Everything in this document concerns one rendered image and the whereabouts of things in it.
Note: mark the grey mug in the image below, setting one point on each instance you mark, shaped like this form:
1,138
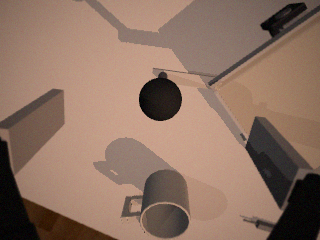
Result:
162,221

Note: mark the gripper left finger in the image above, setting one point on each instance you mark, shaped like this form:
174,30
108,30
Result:
22,135

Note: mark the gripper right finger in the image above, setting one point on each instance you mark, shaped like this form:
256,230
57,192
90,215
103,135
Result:
290,179

